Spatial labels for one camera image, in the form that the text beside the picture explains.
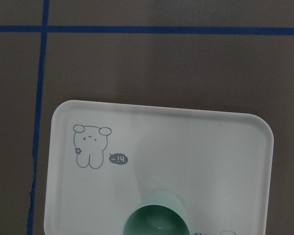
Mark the light green plastic cup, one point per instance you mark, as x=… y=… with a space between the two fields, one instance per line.
x=160 y=213

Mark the cream rabbit tray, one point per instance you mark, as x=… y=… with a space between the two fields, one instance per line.
x=105 y=159

